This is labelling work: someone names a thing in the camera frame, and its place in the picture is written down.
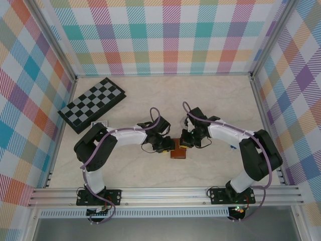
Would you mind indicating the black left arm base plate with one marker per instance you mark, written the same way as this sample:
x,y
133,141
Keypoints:
x,y
114,197

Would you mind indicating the aluminium table end rail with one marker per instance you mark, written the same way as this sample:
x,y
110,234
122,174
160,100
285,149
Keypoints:
x,y
163,74

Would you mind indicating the brown leather card holder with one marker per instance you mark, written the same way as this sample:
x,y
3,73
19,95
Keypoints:
x,y
178,154

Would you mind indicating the wide aluminium mounting rail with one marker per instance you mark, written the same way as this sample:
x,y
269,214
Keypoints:
x,y
163,195

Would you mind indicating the aluminium frame leg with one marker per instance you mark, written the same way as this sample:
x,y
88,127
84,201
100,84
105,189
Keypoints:
x,y
302,226
29,226

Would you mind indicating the black grey folding chessboard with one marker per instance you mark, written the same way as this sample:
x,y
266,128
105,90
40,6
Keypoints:
x,y
95,98

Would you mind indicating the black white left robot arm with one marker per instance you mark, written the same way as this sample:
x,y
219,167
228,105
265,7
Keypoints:
x,y
95,150

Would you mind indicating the grey metal panel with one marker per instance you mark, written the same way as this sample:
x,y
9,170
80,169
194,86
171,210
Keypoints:
x,y
163,229

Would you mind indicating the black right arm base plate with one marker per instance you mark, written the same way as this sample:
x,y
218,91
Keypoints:
x,y
218,197

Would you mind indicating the small circuit board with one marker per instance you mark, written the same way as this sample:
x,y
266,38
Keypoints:
x,y
100,213
239,211

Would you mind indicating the aluminium frame post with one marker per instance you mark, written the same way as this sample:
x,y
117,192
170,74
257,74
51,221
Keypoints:
x,y
67,65
272,37

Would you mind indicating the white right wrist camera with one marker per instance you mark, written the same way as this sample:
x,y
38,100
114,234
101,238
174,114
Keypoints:
x,y
187,121

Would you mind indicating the small blue white object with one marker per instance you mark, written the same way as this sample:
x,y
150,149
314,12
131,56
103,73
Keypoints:
x,y
232,147

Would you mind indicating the blue playing card deck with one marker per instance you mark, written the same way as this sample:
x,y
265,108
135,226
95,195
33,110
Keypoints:
x,y
100,123

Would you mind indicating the aluminium table side rail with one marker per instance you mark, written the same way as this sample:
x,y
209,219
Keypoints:
x,y
259,100
72,90

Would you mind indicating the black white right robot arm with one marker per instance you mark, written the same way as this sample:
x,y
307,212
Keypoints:
x,y
260,155

